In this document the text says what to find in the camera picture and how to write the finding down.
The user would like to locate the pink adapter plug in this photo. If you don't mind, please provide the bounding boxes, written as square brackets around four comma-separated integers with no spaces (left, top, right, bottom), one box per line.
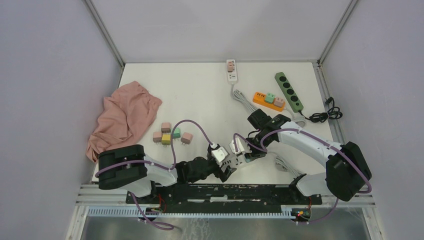
[181,132,193,145]
[160,122,172,134]
[152,131,163,144]

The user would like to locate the green USB adapter plug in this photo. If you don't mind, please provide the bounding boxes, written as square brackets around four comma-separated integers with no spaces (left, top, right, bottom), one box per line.
[171,127,181,139]

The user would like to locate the yellow adapter plug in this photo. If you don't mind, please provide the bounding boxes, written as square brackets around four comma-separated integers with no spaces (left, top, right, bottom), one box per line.
[160,134,172,146]

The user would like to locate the green power strip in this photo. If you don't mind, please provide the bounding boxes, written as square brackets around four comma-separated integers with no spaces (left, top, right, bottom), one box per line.
[274,72,304,113]

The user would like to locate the white slim power strip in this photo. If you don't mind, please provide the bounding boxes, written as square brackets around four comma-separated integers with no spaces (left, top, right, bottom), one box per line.
[226,59,238,85]

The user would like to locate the white USB power strip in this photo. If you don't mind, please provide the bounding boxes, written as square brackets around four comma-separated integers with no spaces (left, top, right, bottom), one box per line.
[223,154,247,169]

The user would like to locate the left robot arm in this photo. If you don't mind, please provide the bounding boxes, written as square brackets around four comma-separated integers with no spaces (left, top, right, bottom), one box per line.
[95,144,236,204]

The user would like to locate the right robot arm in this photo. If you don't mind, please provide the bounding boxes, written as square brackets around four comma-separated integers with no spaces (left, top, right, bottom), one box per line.
[245,109,372,204]

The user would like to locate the orange power strip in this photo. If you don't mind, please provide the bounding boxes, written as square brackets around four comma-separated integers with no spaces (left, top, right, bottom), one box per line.
[252,92,286,112]

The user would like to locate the pink adapter on orange strip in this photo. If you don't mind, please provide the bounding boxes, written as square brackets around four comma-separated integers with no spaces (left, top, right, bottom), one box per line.
[273,97,285,108]

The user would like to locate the green adapter on orange strip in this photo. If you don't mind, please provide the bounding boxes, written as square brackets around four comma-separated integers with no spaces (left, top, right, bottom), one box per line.
[264,92,275,104]

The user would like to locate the pink adapter on white strip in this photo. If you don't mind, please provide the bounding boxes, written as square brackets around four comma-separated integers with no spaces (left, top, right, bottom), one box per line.
[226,61,235,73]

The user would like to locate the pink cloth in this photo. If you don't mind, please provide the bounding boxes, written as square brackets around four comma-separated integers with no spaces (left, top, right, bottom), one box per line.
[85,81,163,163]

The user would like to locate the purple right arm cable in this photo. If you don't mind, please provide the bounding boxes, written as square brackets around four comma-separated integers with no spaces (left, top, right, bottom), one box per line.
[233,128,373,225]

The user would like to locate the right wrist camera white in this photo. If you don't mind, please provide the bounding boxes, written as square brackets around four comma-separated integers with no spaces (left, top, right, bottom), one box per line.
[229,137,252,155]

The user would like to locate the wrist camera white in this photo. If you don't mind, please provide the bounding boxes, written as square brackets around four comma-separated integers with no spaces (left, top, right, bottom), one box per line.
[209,142,229,165]
[229,137,252,155]

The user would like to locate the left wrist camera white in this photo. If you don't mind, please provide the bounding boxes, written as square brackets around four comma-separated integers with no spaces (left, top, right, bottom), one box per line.
[209,142,229,165]

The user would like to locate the grey coiled strip cable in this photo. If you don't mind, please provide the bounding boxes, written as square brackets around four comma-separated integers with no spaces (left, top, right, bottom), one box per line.
[264,151,304,178]

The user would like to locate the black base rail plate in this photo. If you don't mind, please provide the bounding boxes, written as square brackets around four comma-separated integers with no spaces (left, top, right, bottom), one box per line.
[136,184,323,214]

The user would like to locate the grey coiled cable right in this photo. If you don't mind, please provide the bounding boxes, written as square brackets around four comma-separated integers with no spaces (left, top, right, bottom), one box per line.
[284,107,307,128]

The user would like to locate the grey coiled cable centre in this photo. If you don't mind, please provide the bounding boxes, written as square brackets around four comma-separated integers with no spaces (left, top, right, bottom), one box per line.
[230,82,259,115]

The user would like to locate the black coiled cable with plug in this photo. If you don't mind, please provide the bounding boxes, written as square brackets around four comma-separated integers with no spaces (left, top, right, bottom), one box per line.
[299,96,344,124]

